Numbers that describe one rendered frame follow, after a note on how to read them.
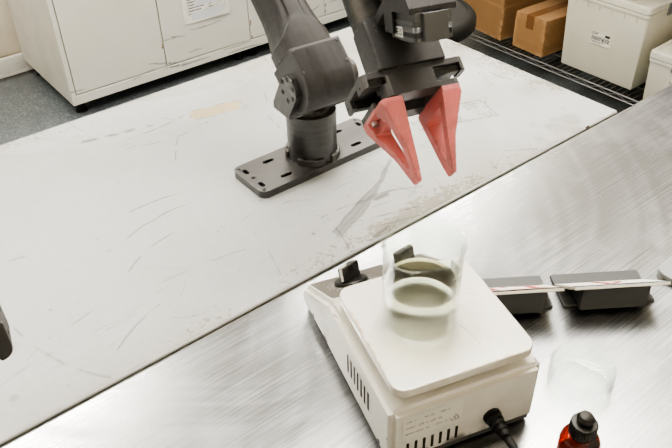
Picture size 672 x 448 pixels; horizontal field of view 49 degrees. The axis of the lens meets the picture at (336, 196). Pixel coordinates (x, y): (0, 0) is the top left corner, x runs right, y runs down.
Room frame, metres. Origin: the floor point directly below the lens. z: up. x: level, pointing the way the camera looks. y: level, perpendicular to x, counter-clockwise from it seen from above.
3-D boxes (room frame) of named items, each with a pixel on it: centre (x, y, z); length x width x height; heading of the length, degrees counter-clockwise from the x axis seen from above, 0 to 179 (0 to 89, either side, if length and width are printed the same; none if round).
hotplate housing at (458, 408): (0.44, -0.06, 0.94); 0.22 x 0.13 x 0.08; 20
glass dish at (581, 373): (0.42, -0.21, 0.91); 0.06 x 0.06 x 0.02
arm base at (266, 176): (0.79, 0.03, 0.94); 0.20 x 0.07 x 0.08; 127
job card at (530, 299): (0.52, -0.16, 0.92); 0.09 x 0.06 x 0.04; 93
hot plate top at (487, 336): (0.42, -0.08, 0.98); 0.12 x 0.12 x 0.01; 20
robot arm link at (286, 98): (0.79, 0.02, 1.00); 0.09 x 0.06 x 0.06; 122
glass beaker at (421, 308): (0.41, -0.06, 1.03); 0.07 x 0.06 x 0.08; 151
